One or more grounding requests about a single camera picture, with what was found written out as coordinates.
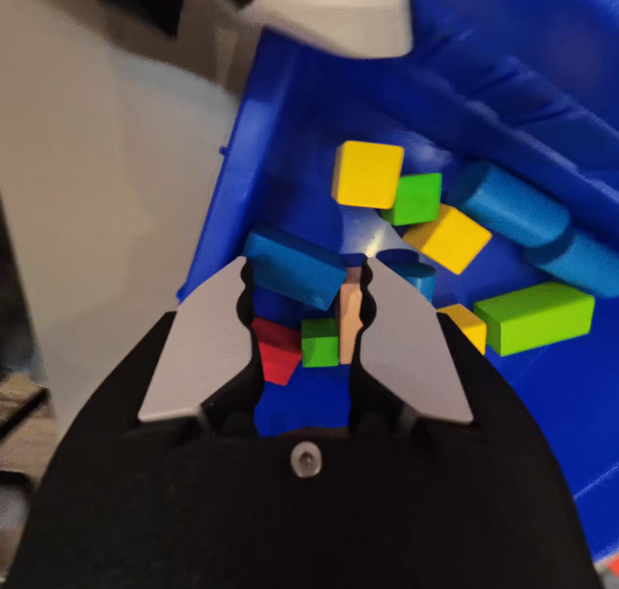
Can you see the natural wooden block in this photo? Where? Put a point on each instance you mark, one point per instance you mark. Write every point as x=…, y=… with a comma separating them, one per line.
x=350, y=316

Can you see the small green wooden block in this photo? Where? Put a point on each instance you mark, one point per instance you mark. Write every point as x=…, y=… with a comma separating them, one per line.
x=320, y=342

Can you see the long green wooden block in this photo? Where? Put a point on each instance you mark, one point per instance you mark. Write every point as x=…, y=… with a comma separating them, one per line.
x=537, y=316

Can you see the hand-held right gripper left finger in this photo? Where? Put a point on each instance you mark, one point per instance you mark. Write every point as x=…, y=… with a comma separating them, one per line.
x=198, y=357

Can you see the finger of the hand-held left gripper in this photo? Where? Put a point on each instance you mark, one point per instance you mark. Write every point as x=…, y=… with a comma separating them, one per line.
x=334, y=8

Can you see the yellow wooden cube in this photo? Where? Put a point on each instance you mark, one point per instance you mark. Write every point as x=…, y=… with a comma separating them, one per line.
x=368, y=174

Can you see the blue plastic bin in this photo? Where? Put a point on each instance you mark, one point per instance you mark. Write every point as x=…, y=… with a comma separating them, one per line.
x=484, y=95

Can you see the blue wooden cylinder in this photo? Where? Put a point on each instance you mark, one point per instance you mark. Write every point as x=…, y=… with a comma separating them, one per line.
x=508, y=205
x=578, y=260
x=416, y=274

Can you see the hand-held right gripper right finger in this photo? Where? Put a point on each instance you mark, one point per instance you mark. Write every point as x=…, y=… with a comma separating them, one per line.
x=416, y=357

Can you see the green wooden cube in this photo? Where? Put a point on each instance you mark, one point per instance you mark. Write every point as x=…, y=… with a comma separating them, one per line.
x=414, y=199

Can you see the red wooden block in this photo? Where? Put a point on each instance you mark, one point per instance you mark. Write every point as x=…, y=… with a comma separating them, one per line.
x=278, y=350

